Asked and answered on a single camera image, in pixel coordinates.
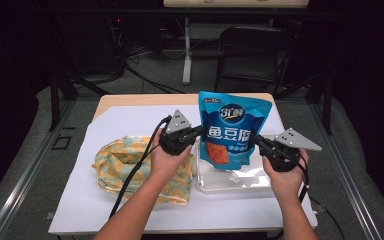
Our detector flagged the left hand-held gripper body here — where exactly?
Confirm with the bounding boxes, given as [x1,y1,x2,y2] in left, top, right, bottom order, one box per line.
[159,109,198,157]

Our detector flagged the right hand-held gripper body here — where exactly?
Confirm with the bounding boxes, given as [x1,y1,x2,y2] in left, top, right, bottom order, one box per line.
[259,127,323,174]

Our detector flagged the blue snack packet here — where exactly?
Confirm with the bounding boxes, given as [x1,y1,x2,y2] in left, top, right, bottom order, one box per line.
[198,90,274,172]

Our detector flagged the white plastic tray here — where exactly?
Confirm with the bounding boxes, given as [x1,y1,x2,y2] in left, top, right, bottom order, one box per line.
[195,134,283,195]

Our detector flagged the fruit print cloth bag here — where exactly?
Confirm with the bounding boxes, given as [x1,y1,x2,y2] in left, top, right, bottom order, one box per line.
[91,134,198,206]

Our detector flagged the person's left hand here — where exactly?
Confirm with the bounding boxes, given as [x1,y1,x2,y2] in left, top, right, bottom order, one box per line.
[149,128,195,184]

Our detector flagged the person's right hand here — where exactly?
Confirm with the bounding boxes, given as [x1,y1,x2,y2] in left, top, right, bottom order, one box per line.
[261,148,311,205]

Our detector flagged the beige table with white leg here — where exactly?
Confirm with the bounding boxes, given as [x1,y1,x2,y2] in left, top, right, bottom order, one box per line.
[163,0,309,86]

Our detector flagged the black metal stand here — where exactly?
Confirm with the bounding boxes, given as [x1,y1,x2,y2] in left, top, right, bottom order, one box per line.
[274,64,335,136]
[46,19,112,132]

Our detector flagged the black folding chair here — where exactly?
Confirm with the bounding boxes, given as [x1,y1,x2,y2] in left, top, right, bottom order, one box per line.
[214,25,298,98]

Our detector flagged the white table cover sheet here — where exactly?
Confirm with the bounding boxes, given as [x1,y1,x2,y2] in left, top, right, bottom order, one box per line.
[48,103,318,236]

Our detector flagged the black equipment rack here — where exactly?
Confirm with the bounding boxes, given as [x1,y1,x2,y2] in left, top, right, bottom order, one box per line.
[58,14,128,78]

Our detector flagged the right hand-held gripper cable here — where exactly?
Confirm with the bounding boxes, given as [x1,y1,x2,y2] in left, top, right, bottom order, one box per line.
[295,159,345,240]

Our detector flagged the hand-held gripper cable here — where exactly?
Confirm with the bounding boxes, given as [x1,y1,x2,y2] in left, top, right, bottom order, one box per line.
[108,114,174,220]
[295,159,345,240]

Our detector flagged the left hand-held gripper cable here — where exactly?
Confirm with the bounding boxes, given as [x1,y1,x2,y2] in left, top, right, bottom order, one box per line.
[108,114,174,220]

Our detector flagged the aluminium rail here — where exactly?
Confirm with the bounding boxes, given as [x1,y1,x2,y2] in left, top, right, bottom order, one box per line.
[0,99,78,240]
[308,103,384,240]

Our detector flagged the black floor cables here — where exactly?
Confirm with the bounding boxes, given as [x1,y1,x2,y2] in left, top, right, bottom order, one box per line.
[123,46,187,95]

